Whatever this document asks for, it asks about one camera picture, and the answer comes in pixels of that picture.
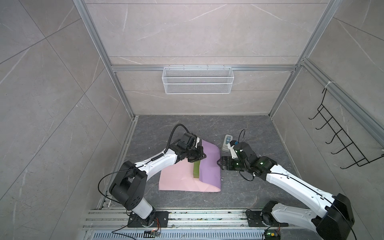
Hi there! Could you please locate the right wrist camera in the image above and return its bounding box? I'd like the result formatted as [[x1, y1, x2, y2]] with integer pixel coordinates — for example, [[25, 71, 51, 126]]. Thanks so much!
[[227, 143, 238, 159]]

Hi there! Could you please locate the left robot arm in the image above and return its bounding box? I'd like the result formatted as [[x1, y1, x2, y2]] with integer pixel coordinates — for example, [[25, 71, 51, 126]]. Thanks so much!
[[109, 133, 207, 225]]

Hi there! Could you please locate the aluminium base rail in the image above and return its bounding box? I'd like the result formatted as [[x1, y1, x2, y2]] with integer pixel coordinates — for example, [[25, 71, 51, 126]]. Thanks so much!
[[80, 207, 320, 240]]

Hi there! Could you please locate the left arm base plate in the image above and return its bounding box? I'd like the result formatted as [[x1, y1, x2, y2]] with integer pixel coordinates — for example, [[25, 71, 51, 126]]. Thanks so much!
[[128, 211, 170, 228]]

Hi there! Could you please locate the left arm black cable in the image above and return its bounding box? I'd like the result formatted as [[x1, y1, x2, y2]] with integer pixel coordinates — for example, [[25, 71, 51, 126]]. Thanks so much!
[[163, 123, 190, 155]]

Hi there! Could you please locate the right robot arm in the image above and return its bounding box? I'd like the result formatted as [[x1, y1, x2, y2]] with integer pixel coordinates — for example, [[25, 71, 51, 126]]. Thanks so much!
[[217, 141, 355, 240]]

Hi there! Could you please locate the white wire mesh basket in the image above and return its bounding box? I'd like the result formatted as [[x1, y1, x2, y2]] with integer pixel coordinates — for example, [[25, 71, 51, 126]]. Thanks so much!
[[162, 67, 235, 95]]

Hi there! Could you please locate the green gift box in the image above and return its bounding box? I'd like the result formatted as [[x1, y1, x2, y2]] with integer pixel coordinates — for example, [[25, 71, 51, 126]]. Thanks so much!
[[193, 161, 201, 179]]

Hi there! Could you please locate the grey tape dispenser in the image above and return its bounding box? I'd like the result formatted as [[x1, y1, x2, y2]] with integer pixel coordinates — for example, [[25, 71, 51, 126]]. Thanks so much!
[[222, 135, 233, 152]]

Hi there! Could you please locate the pink wrapping paper sheet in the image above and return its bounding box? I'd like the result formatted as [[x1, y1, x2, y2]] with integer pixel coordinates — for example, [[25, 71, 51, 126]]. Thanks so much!
[[159, 140, 221, 193]]

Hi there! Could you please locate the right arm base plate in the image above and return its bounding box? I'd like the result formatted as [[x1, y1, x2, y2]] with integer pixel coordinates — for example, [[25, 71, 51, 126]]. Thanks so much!
[[245, 210, 289, 227]]

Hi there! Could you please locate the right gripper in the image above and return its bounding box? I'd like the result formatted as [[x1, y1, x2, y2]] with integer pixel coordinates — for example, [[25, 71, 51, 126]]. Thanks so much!
[[216, 155, 249, 172]]

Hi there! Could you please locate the black wire hook rack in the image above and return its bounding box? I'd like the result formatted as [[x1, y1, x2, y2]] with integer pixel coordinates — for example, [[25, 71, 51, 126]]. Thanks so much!
[[308, 88, 384, 170]]

